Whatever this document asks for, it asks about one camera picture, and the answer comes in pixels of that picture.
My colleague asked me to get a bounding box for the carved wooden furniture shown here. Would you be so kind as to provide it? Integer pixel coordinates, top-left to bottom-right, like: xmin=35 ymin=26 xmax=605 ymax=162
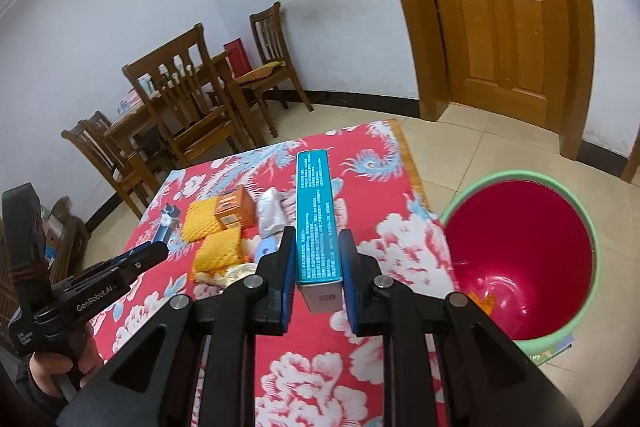
xmin=42 ymin=197 xmax=92 ymax=284

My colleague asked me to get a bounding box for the yellow waffle packet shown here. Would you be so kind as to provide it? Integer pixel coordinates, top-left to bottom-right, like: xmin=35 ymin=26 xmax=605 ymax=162
xmin=192 ymin=227 xmax=244 ymax=272

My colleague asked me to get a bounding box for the clear plastic wrapper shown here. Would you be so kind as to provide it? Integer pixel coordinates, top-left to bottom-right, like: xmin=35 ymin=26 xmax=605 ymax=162
xmin=192 ymin=259 xmax=258 ymax=290

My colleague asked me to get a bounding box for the person's left hand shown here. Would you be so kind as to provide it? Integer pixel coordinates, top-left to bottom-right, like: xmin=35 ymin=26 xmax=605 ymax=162
xmin=29 ymin=323 xmax=104 ymax=401

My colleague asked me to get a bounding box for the teal cardboard box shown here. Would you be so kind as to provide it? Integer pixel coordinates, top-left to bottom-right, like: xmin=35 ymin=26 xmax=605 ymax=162
xmin=295 ymin=148 xmax=346 ymax=314

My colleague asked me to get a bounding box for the person's left forearm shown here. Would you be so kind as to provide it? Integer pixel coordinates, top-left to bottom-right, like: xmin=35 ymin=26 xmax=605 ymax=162
xmin=11 ymin=357 xmax=57 ymax=423

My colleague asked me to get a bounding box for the small orange box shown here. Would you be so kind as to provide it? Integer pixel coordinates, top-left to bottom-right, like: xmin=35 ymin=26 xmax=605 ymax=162
xmin=215 ymin=185 xmax=258 ymax=230

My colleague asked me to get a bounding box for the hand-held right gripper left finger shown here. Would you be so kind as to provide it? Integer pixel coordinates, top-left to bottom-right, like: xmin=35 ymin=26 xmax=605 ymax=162
xmin=56 ymin=227 xmax=298 ymax=427

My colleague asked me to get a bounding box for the red floral tablecloth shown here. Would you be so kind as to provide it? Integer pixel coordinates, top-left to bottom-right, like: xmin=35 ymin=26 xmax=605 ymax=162
xmin=82 ymin=119 xmax=481 ymax=427

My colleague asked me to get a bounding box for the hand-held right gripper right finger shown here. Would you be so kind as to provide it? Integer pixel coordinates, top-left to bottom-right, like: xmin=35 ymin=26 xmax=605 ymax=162
xmin=339 ymin=229 xmax=583 ymax=427

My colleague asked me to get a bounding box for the orange wrapper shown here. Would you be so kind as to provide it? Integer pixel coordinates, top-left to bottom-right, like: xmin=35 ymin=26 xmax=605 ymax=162
xmin=467 ymin=289 xmax=498 ymax=313

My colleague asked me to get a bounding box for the small blue bottle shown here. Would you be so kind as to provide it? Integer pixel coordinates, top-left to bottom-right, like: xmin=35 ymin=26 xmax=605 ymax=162
xmin=154 ymin=203 xmax=182 ymax=244

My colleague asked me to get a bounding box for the yellow sponge cloth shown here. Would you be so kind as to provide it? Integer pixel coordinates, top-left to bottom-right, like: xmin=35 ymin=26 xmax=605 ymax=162
xmin=180 ymin=198 xmax=223 ymax=242

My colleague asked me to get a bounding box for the yellow seat cushion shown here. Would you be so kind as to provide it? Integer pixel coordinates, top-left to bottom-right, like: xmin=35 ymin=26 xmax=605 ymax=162
xmin=240 ymin=62 xmax=283 ymax=80

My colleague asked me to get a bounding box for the panelled wooden door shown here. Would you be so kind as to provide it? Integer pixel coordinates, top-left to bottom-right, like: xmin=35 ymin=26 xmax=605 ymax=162
xmin=405 ymin=0 xmax=569 ymax=134

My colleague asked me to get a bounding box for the wooden slat-back chair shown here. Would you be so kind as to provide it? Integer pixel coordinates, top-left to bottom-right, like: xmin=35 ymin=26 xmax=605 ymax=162
xmin=61 ymin=117 xmax=162 ymax=219
xmin=249 ymin=2 xmax=315 ymax=114
xmin=87 ymin=110 xmax=113 ymax=132
xmin=122 ymin=23 xmax=253 ymax=168

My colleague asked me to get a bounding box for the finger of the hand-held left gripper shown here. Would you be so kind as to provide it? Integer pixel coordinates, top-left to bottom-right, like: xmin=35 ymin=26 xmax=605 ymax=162
xmin=81 ymin=241 xmax=170 ymax=296
xmin=106 ymin=243 xmax=154 ymax=266

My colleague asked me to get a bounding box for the silver foil packet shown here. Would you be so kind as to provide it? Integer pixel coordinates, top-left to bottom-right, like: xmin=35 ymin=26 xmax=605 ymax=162
xmin=256 ymin=187 xmax=296 ymax=238

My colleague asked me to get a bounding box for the wooden door frame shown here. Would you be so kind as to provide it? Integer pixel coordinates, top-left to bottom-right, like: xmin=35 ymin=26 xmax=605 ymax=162
xmin=367 ymin=0 xmax=597 ymax=160

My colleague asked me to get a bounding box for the red stool green rim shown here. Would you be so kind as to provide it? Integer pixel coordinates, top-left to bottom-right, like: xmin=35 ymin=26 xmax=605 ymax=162
xmin=439 ymin=171 xmax=599 ymax=355

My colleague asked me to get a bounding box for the wooden dining table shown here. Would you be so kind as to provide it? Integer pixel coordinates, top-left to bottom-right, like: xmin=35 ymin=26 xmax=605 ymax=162
xmin=104 ymin=49 xmax=281 ymax=152

